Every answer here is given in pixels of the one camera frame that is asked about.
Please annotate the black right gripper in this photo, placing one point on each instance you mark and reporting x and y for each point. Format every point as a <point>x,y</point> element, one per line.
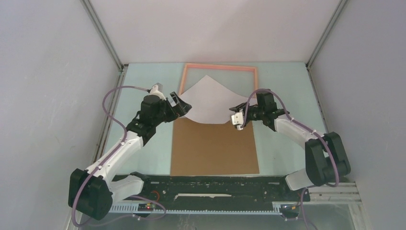
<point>237,108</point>

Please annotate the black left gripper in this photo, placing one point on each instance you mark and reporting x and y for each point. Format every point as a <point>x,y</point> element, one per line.
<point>182,108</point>

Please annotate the seascape photo print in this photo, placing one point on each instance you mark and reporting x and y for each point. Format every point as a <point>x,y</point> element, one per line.
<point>211,101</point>

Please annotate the pink wooden picture frame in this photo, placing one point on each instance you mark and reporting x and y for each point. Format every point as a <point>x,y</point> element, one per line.
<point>239,79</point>

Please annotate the brown cardboard backing board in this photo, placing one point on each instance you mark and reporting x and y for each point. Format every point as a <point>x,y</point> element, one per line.
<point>212,149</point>

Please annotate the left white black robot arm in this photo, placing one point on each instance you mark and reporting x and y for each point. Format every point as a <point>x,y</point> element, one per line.
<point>93,191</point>

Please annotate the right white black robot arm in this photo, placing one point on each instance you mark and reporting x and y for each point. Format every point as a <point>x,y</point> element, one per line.
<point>326,160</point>

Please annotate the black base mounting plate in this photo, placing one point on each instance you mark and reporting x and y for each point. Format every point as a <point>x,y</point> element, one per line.
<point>229,193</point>

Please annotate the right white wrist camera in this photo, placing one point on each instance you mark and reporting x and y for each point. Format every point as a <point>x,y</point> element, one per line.
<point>238,120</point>

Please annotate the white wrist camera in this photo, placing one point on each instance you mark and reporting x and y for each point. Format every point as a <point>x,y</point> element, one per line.
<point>157,90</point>
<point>238,120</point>

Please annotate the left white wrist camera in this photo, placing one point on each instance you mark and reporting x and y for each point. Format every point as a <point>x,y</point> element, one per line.
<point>157,90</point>

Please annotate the right aluminium corner post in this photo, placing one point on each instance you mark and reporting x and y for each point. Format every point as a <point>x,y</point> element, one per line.
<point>327,31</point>

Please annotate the aluminium corner post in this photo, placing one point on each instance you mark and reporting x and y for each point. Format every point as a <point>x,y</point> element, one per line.
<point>89,8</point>
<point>327,31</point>

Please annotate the white slotted cable duct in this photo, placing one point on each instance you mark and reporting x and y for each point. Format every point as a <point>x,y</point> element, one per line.
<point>140,208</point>

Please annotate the left aluminium corner post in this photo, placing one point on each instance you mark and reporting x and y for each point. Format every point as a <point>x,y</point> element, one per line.
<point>89,8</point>

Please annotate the aluminium rail front beam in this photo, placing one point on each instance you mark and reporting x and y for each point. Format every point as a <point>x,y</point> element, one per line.
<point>344,193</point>

